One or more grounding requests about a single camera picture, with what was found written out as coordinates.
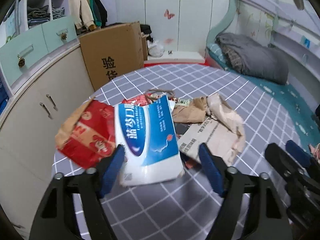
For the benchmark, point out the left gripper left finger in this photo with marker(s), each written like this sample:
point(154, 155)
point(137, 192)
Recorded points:
point(55, 217)

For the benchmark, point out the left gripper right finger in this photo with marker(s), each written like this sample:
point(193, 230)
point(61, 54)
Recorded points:
point(266, 216)

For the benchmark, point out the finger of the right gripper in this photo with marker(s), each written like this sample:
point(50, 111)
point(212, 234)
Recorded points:
point(303, 158)
point(281, 161)

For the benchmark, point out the blue white medicine box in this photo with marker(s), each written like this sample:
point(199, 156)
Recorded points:
point(148, 136)

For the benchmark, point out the teal bed sheet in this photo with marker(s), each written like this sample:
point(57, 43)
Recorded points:
point(301, 115)

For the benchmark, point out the grey checkered tablecloth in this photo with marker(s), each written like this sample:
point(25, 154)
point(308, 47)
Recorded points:
point(185, 208)

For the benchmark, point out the beige crumpled paper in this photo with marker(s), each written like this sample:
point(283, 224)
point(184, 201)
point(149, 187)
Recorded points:
point(229, 117)

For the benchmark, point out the red torn paper bag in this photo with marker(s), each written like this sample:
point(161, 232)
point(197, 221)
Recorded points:
point(88, 135)

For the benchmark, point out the white curved cabinet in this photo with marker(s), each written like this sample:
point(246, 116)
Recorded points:
point(28, 129)

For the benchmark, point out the brown paper wrapper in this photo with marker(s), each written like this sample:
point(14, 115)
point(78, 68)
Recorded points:
point(195, 112)

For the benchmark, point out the grey folded blanket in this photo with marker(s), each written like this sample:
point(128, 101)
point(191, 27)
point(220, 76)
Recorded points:
point(248, 57)

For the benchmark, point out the red platform step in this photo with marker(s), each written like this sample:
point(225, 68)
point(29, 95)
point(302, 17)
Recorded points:
point(193, 58)

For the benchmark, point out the mint green drawer unit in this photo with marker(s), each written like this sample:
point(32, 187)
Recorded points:
point(21, 53)

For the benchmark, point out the white plastic bag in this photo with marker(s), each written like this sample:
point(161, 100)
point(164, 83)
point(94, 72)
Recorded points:
point(155, 48)

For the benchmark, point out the large brown cardboard box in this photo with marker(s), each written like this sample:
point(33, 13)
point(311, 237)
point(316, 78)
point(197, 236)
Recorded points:
point(111, 52)

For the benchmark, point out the white wardrobe with butterflies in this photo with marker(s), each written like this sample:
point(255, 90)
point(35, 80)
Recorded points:
point(179, 25)

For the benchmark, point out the hanging jackets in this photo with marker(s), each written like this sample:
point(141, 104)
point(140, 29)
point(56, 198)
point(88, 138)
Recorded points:
point(88, 15)

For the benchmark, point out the white cubby shelf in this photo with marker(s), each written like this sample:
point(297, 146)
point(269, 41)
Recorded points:
point(31, 13)

